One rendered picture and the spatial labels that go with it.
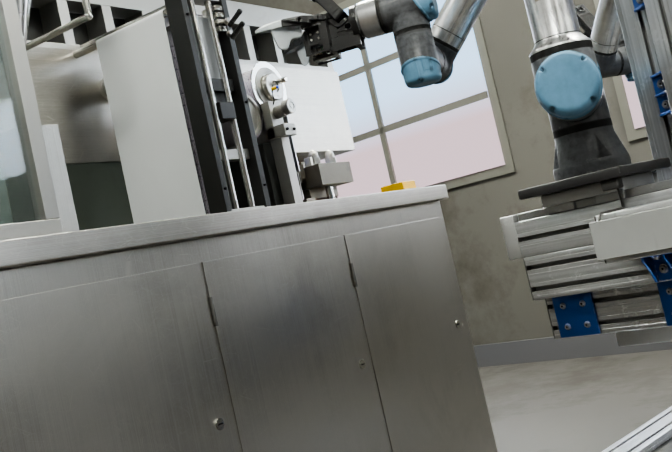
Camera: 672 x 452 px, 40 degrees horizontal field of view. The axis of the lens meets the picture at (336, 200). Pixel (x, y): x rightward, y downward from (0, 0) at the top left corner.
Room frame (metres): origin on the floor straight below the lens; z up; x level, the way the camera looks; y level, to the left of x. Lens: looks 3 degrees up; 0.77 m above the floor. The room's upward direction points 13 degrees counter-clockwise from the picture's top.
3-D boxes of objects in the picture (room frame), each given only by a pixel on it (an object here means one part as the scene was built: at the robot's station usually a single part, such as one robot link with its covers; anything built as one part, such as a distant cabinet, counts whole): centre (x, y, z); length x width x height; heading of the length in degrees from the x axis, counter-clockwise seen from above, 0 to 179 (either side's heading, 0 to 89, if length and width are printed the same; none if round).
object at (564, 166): (1.83, -0.51, 0.87); 0.15 x 0.15 x 0.10
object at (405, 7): (1.78, -0.22, 1.21); 0.11 x 0.08 x 0.09; 72
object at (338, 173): (2.68, 0.15, 1.00); 0.40 x 0.16 x 0.06; 57
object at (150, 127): (2.25, 0.43, 1.17); 0.34 x 0.05 x 0.54; 57
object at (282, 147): (2.39, 0.10, 1.05); 0.06 x 0.05 x 0.31; 57
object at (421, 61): (1.80, -0.22, 1.12); 0.11 x 0.08 x 0.11; 162
